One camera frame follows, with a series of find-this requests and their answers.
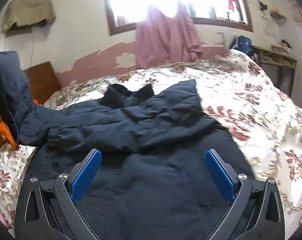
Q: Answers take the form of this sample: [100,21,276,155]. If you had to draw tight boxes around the dark navy padded jacket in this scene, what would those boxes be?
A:
[0,51,254,239]

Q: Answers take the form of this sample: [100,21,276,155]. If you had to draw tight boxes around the orange blue striped pillow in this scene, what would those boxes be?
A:
[0,98,40,151]

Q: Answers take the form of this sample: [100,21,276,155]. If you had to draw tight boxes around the floral bed cover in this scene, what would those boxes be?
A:
[0,49,302,240]

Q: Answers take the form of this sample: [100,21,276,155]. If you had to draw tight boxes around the brown wooden headboard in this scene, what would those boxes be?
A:
[0,62,62,148]

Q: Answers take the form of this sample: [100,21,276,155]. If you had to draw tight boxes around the wooden shelf rack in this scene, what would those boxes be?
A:
[252,46,297,97]

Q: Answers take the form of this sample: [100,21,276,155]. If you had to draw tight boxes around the blue backpack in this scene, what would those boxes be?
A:
[229,35,254,56]

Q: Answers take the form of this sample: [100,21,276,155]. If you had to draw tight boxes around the pink curtain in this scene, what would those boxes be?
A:
[135,3,203,69]

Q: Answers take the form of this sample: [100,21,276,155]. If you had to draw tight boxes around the brown framed window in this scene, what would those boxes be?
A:
[104,0,253,35]

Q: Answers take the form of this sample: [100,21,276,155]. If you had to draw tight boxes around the black wall cable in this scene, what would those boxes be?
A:
[28,26,38,68]

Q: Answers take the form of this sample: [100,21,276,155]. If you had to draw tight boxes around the beige cloth covered wall unit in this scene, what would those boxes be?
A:
[1,0,56,34]

